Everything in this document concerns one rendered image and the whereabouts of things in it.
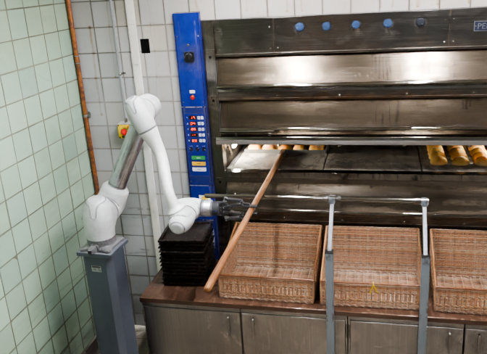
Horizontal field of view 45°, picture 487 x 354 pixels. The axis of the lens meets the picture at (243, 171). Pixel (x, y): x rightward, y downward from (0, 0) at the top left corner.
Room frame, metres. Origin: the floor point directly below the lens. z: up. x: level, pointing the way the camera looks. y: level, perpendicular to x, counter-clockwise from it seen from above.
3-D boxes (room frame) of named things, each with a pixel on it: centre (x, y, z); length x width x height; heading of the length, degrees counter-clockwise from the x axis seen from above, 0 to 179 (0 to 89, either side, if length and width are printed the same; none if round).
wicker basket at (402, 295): (3.00, -0.70, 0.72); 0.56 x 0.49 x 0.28; 77
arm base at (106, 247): (2.88, 0.80, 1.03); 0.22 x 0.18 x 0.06; 163
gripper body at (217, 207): (2.84, 0.13, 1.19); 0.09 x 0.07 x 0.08; 75
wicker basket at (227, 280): (3.14, -0.14, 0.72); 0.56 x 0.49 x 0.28; 76
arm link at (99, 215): (2.91, 0.79, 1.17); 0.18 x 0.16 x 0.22; 174
